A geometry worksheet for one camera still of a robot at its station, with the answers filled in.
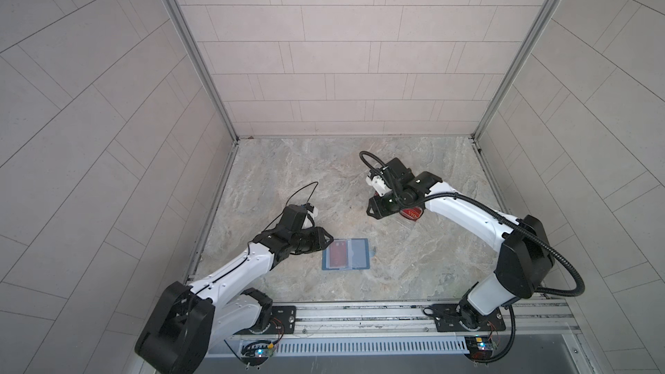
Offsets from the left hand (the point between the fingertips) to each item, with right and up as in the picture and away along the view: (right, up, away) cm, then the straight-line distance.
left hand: (337, 239), depth 81 cm
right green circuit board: (+38, -25, -13) cm, 47 cm away
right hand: (+10, +8, 0) cm, 13 cm away
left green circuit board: (-20, -24, -16) cm, 35 cm away
